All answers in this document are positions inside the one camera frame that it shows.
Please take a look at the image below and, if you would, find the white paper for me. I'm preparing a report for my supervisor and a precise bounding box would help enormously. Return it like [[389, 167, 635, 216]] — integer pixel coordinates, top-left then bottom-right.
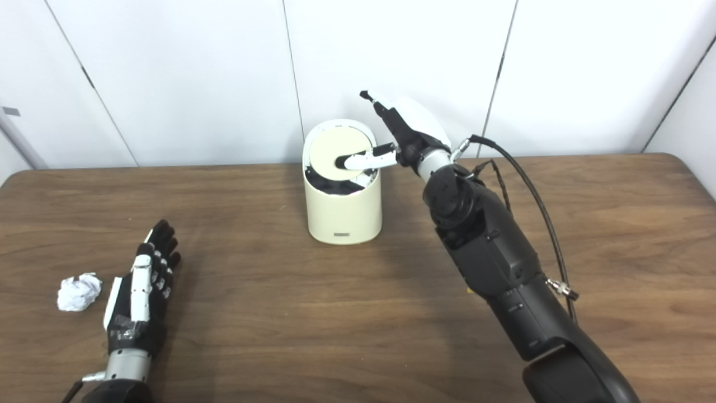
[[56, 273, 103, 312]]

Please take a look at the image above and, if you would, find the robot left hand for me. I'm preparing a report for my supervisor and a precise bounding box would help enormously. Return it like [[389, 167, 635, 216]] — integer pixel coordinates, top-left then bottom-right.
[[103, 219, 182, 357]]

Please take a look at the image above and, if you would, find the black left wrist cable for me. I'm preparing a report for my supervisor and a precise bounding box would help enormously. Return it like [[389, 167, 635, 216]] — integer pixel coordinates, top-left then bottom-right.
[[60, 371, 107, 403]]

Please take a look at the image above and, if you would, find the cream-colored bin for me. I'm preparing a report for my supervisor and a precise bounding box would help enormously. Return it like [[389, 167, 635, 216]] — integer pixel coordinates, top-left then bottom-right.
[[302, 119, 383, 245]]

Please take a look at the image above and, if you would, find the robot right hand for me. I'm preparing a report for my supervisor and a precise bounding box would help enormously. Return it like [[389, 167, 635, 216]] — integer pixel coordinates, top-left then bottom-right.
[[336, 90, 453, 175]]

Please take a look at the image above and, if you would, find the gray wall corner strip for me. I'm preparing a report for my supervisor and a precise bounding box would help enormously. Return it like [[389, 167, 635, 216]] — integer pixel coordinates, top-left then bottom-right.
[[0, 106, 49, 170]]

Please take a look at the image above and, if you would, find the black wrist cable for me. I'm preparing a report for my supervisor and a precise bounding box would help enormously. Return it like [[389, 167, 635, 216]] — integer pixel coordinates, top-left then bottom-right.
[[60, 371, 107, 403], [452, 134, 580, 324]]

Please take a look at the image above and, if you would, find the round cream bin lid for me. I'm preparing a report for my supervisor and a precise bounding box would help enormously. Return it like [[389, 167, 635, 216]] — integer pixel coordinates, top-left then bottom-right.
[[308, 126, 374, 181]]

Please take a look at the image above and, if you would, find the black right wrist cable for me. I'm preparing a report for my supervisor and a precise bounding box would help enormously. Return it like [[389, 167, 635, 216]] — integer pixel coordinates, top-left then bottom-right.
[[452, 134, 580, 324]]

